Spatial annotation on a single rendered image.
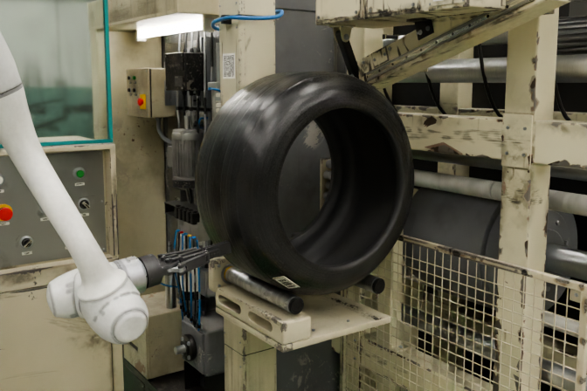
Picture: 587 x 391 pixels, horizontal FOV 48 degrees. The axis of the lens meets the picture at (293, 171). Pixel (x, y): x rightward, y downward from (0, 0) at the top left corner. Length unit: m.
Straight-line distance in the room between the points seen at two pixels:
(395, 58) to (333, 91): 0.38
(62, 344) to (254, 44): 1.11
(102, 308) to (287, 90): 0.67
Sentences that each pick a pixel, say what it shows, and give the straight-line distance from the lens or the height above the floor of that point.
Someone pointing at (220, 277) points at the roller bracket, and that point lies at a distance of 1.95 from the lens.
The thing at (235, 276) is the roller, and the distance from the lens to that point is 1.90.
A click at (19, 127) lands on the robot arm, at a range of 1.38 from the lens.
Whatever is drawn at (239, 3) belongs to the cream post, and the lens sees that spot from 1.95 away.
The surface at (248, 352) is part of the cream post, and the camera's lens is 2.11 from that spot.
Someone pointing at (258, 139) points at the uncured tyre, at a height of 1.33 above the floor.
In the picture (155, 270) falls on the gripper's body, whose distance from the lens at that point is 1.55.
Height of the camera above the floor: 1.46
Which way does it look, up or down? 8 degrees down
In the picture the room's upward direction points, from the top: straight up
